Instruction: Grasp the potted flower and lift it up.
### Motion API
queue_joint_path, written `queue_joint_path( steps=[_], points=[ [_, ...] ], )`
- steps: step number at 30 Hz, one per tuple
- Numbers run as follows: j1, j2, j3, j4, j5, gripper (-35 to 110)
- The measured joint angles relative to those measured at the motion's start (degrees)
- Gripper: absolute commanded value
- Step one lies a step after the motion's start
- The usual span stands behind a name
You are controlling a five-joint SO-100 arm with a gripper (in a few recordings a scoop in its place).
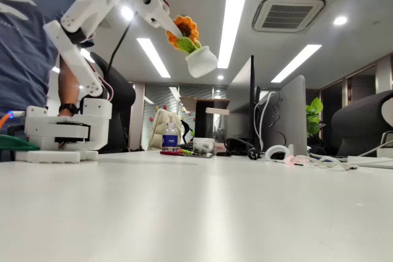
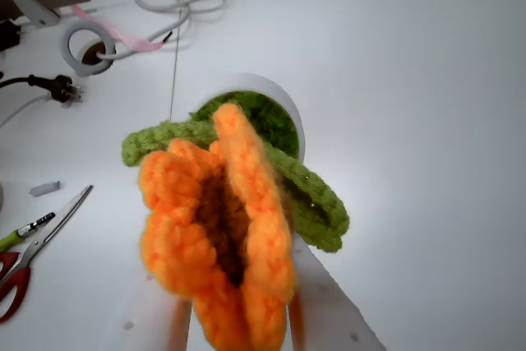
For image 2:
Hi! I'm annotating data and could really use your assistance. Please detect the crocheted sunflower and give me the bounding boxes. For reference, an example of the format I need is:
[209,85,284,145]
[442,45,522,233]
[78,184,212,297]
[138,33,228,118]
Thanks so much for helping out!
[121,72,351,351]

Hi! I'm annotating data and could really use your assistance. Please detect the black power plug with cable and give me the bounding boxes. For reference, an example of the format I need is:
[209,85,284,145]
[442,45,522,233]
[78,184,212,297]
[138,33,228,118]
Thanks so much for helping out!
[0,74,85,105]

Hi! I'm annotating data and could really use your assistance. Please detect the white round device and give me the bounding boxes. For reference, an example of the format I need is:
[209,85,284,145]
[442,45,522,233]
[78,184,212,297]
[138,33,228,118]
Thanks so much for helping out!
[60,20,118,77]

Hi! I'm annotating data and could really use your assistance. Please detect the pink ribbon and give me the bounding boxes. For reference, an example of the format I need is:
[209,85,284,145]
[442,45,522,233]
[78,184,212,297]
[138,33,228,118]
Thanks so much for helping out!
[72,3,164,54]

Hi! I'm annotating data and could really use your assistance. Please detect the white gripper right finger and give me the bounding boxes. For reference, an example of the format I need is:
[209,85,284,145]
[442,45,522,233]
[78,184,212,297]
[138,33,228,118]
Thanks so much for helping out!
[293,242,388,351]

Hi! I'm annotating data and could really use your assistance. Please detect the black plug block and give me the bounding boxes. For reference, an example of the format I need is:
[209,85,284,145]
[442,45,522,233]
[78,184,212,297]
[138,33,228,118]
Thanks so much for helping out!
[0,20,22,53]

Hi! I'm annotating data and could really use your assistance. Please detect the red-handled scissors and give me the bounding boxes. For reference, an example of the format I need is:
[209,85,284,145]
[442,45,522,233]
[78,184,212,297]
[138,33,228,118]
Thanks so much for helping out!
[0,185,95,324]

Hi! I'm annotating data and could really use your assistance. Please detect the green pen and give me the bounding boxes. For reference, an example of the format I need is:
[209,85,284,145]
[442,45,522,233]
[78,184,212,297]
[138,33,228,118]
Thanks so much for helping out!
[0,211,57,252]

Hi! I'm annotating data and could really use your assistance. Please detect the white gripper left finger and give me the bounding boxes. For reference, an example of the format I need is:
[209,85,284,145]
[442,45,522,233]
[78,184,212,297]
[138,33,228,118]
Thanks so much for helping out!
[107,280,193,351]

